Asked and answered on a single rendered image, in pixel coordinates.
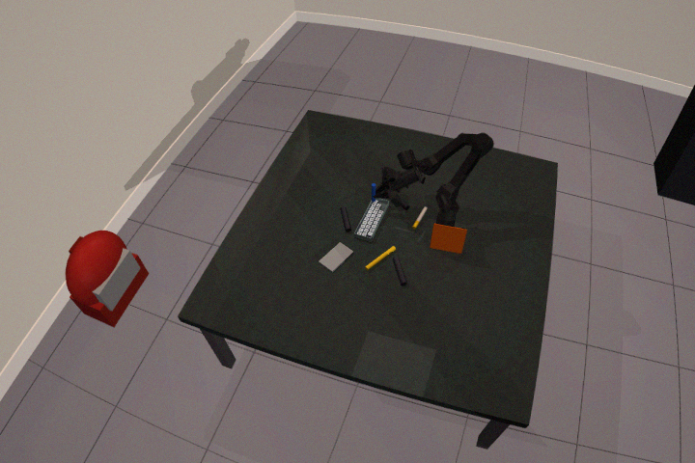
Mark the yellow cylinder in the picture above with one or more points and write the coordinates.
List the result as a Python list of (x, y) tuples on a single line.
[(380, 258)]

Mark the keyboard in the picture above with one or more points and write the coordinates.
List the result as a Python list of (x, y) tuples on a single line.
[(371, 220)]

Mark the cream cylinder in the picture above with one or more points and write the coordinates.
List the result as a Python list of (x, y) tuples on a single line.
[(419, 217)]

